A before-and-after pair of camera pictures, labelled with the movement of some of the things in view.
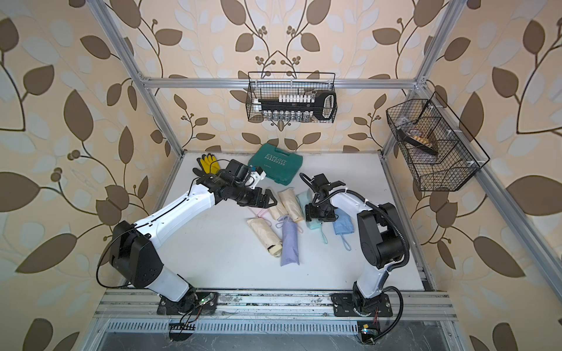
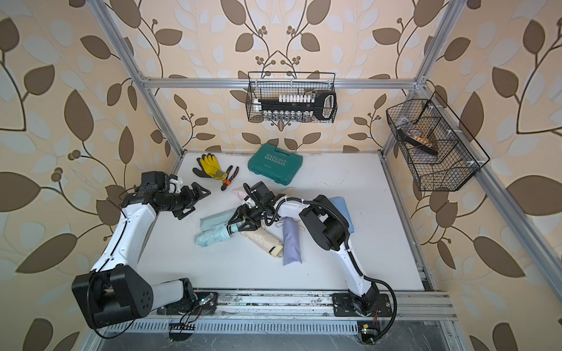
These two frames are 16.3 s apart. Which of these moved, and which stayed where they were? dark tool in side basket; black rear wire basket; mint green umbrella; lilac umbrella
Moved: mint green umbrella
Stayed: dark tool in side basket; black rear wire basket; lilac umbrella
